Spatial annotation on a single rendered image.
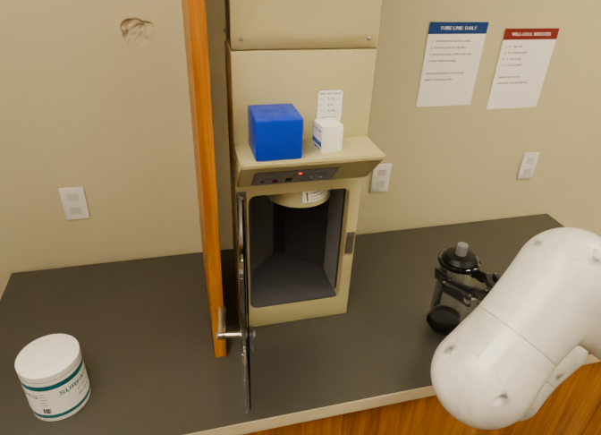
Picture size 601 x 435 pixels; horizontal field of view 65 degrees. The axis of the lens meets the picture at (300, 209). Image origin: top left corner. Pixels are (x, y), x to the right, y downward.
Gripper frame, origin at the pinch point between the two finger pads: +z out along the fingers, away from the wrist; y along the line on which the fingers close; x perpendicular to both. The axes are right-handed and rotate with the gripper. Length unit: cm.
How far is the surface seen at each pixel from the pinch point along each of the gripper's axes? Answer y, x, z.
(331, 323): 30.5, 18.4, 15.1
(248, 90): 53, -49, 2
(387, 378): 22.4, 23.6, -6.3
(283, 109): 47, -45, -2
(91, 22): 88, -66, 43
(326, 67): 36, -54, 1
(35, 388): 104, 11, -3
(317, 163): 41, -34, -6
